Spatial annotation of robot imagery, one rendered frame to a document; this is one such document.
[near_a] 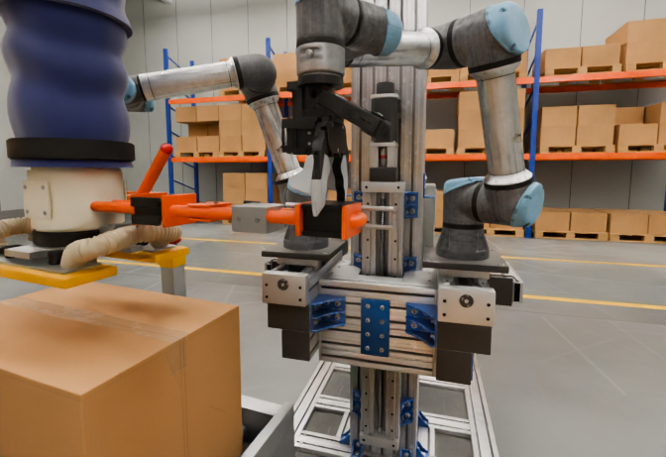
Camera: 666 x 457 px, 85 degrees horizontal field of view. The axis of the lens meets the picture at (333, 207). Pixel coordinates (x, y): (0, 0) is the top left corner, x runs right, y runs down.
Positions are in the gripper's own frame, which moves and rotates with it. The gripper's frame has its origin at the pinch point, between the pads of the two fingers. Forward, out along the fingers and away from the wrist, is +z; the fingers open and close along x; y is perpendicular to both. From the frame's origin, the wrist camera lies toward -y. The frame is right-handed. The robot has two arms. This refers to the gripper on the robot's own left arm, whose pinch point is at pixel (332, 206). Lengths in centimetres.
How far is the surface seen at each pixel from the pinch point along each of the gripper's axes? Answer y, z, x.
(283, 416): 27, 63, -27
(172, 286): 84, 39, -43
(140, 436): 33, 42, 12
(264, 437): 27, 63, -18
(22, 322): 72, 29, 9
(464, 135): 30, -64, -721
